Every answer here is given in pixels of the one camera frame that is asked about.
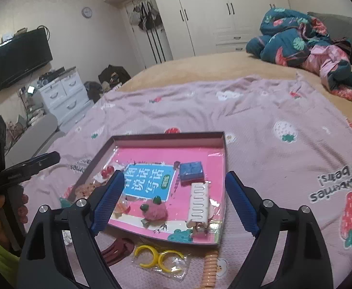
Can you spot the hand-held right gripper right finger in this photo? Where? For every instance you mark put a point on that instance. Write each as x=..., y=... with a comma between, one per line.
x=242, y=201

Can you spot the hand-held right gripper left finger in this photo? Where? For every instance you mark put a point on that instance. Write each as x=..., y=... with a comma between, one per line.
x=106, y=201

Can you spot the beige polka dot bow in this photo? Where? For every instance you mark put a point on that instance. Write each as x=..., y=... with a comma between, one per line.
x=85, y=191

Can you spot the white hair claw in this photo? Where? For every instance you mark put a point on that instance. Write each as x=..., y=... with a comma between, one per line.
x=197, y=204

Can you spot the dark red hair claw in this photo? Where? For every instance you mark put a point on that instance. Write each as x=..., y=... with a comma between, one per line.
x=120, y=248

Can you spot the pink fuzzy strawberry hair clip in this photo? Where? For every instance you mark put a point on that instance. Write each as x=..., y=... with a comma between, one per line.
x=156, y=212

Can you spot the blue hair clip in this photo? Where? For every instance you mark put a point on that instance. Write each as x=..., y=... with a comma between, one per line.
x=191, y=171

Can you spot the yellow hoops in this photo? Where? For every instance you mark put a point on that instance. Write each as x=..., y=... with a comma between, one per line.
x=144, y=257

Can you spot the dark shallow cardboard box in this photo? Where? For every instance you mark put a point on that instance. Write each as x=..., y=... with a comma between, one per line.
x=164, y=141

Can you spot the pink strawberry print blanket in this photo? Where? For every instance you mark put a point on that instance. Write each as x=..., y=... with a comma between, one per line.
x=269, y=162

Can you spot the lit phone screen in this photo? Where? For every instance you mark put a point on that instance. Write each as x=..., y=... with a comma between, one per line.
x=30, y=89

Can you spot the pink book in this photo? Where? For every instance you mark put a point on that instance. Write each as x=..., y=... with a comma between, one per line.
x=152, y=156

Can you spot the white drawer chest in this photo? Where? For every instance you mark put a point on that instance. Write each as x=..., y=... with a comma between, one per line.
x=64, y=96

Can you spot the pile of dark clothes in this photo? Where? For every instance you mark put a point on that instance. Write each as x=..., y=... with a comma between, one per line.
x=93, y=90

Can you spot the black set-top box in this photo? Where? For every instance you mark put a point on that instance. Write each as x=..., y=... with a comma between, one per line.
x=55, y=72

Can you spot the dark bag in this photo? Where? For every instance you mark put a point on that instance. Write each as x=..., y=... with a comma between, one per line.
x=114, y=73

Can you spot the bed with tan sheet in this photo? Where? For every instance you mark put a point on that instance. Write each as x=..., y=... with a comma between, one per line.
x=209, y=66

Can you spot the teal floral quilt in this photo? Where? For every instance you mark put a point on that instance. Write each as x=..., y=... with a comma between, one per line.
x=284, y=42

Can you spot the white hanging bag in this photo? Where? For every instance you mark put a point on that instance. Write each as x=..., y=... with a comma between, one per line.
x=134, y=16

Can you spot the black hanging bag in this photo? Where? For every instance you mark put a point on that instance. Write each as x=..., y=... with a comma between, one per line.
x=146, y=18

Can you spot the grey hanging bag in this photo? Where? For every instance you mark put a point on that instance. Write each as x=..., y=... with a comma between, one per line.
x=157, y=15

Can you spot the white wardrobe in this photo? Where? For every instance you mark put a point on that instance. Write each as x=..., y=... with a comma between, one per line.
x=212, y=15

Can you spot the grey padded headboard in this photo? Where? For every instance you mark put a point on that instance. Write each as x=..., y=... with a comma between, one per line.
x=344, y=27

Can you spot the black wall television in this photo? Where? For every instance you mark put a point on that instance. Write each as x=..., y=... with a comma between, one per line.
x=22, y=58

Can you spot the round wall clock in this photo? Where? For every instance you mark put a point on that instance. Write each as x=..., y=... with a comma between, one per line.
x=87, y=12

